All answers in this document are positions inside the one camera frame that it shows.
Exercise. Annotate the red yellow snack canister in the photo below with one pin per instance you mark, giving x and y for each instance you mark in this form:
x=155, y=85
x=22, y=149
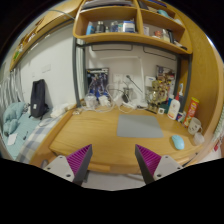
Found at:
x=191, y=111

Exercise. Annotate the white mug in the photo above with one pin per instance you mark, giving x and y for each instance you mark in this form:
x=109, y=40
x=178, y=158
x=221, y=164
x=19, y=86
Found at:
x=194, y=126

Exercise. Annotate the light blue computer mouse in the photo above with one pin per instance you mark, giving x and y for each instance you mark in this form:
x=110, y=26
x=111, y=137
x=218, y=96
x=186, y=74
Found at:
x=178, y=142

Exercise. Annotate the wooden desk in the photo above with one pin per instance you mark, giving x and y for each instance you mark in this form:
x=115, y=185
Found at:
x=111, y=153

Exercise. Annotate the model kit box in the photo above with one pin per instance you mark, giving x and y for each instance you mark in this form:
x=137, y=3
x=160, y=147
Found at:
x=97, y=80

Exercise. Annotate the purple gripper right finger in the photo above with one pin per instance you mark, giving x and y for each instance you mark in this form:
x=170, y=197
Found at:
x=153, y=166

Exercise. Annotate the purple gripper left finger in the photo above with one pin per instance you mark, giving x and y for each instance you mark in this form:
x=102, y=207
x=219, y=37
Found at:
x=73, y=167

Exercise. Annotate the bed with plaid sheet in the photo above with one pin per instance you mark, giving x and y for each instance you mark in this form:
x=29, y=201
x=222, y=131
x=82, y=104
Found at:
x=25, y=140

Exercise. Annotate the teal pillow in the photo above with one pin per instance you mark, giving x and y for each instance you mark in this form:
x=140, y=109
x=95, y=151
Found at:
x=11, y=117

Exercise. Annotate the white lotion pump bottle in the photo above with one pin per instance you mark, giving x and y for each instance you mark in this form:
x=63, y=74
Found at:
x=174, y=108

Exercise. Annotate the clear plastic cup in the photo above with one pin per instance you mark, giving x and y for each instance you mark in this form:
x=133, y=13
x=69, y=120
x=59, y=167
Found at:
x=198, y=138

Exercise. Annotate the golden robot figurine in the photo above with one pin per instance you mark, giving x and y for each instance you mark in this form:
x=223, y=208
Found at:
x=158, y=95

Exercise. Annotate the grey mouse pad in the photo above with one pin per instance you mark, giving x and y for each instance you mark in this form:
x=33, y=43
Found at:
x=138, y=126

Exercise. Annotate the wooden wall shelf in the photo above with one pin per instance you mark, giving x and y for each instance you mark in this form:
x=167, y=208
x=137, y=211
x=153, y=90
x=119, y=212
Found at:
x=139, y=21

